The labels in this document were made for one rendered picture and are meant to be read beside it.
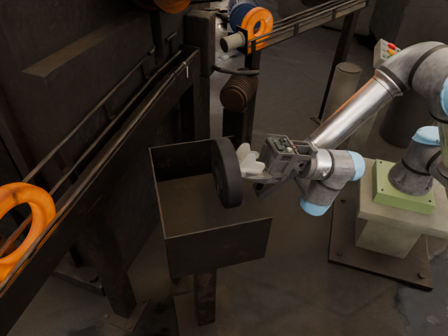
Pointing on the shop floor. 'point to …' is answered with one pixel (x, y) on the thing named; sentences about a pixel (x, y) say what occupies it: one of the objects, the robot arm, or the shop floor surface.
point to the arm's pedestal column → (377, 247)
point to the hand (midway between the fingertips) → (226, 167)
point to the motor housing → (237, 105)
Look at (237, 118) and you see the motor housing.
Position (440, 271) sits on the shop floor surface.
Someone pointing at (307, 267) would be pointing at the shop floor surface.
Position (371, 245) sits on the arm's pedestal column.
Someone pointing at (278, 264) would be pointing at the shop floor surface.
